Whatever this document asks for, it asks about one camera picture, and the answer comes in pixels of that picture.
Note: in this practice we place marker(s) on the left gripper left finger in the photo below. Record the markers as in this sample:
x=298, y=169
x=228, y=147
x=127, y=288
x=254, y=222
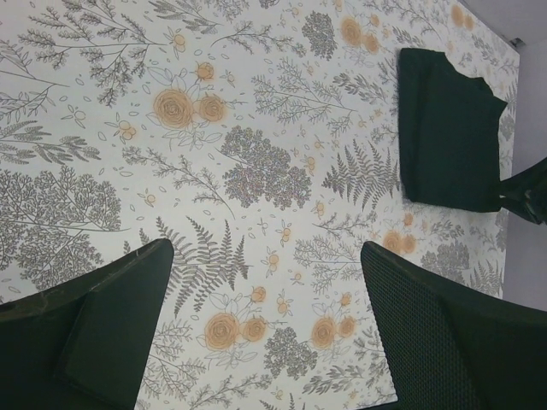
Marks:
x=84, y=344

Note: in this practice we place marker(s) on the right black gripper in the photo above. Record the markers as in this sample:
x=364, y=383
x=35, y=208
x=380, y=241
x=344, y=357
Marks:
x=524, y=194

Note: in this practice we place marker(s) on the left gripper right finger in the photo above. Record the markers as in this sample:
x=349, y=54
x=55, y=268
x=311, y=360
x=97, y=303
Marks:
x=449, y=346

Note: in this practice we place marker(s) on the black t shirt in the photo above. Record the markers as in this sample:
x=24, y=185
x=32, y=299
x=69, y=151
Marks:
x=448, y=127

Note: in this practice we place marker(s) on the floral table cloth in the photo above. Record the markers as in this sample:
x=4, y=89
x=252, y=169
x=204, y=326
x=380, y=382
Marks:
x=260, y=138

